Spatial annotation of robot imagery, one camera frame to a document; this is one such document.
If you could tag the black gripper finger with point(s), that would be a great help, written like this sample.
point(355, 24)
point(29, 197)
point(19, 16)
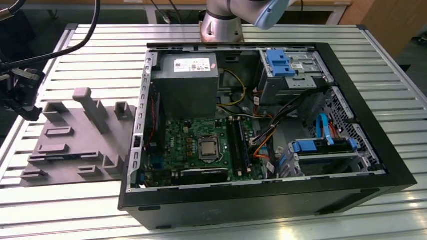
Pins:
point(28, 92)

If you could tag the blue RAM stick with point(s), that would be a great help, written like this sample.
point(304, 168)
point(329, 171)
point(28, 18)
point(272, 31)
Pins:
point(61, 158)

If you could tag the black RAM slot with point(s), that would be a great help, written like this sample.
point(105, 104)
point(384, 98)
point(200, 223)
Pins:
point(231, 145)

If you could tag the installed RAM stick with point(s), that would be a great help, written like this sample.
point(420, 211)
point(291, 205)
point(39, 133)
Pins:
point(244, 150)

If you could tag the grey parts rack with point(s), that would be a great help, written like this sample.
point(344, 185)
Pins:
point(87, 145)

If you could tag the grey power supply unit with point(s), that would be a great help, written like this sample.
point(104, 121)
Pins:
point(187, 95)

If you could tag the green motherboard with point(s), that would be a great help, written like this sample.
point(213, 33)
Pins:
point(180, 150)

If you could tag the silver CPU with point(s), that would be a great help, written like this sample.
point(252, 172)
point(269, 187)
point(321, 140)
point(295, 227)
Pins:
point(208, 148)

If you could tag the CPU socket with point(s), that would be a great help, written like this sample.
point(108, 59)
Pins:
point(208, 157)

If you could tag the black graphics card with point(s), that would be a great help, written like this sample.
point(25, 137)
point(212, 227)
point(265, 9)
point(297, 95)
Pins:
point(203, 175)

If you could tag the blue plastic drive latch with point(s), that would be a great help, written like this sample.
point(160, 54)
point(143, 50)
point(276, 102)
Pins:
point(280, 65)

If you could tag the grey metal drive cage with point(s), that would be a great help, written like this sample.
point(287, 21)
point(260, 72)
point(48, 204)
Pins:
point(300, 82)

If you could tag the black PC case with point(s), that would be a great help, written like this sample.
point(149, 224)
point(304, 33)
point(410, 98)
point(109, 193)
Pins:
point(267, 207)

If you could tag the hard disk in blue carrier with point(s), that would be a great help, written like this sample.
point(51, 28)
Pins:
point(320, 147)

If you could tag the grey metal disk bay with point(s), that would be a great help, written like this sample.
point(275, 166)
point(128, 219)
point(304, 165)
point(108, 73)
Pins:
point(329, 155)

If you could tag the wooden cabinet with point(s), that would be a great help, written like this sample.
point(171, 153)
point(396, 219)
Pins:
point(390, 22)

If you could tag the wooden desk with white frame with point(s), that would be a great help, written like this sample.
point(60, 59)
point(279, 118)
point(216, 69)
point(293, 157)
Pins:
point(333, 3)

